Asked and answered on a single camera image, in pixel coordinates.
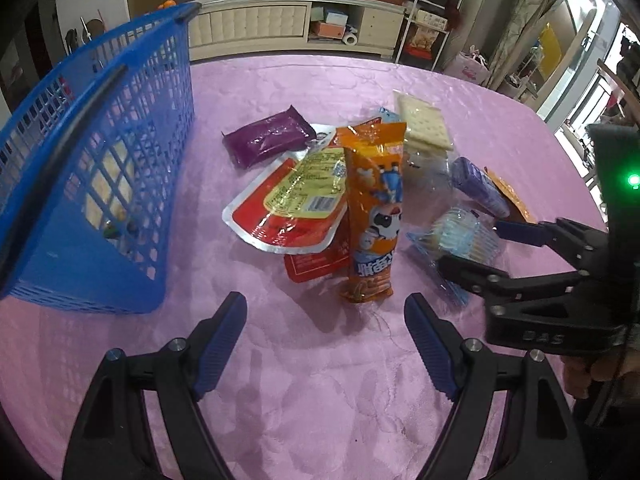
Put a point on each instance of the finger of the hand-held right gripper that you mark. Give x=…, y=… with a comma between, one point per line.
x=465, y=270
x=520, y=232

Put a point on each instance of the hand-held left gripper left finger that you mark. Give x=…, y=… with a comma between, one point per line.
x=220, y=345

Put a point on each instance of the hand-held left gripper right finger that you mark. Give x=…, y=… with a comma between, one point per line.
x=430, y=347

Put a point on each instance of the small orange packet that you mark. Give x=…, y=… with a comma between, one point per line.
x=515, y=200

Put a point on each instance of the clear cake packet blue print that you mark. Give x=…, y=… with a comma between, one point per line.
x=460, y=232

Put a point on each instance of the purple blue cookie packet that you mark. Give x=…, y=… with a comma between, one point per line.
x=475, y=182

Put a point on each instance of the tall orange snack packet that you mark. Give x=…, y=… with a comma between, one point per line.
x=370, y=210

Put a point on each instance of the red snack packet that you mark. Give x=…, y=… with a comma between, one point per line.
x=310, y=265

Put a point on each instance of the clear packet of white crackers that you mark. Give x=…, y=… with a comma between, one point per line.
x=425, y=122

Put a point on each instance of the red yellow silver-edged packet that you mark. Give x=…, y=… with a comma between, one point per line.
x=295, y=195

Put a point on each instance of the clear packet with blue edge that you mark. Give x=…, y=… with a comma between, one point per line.
x=381, y=115

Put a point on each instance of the purple snack packet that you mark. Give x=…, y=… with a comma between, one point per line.
x=265, y=137

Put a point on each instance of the blue plastic mesh basket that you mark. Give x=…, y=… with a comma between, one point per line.
x=150, y=110

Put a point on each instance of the person's right hand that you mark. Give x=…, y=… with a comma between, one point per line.
x=580, y=377

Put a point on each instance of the pink quilted blanket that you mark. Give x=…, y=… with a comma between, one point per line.
x=320, y=385

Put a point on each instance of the pink bag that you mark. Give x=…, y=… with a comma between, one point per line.
x=467, y=70

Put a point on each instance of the patterned curtain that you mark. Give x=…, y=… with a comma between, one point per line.
x=520, y=10

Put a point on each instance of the white metal rack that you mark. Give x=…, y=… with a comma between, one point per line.
x=405, y=25

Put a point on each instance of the white paper roll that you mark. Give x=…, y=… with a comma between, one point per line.
x=350, y=37

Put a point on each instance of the cream TV cabinet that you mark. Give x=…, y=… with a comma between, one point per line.
x=250, y=25

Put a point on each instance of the pile of oranges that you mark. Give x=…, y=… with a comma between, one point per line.
x=167, y=5

